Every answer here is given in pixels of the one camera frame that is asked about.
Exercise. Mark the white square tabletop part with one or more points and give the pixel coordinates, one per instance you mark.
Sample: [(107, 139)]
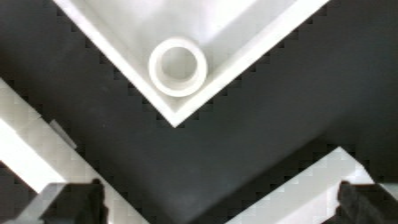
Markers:
[(183, 43)]

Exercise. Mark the white L-shaped obstacle fence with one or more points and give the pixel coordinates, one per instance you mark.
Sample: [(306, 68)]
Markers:
[(297, 203)]

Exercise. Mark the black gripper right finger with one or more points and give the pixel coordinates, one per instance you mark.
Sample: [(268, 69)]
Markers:
[(366, 203)]

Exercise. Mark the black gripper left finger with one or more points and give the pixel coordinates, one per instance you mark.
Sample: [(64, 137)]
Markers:
[(67, 204)]

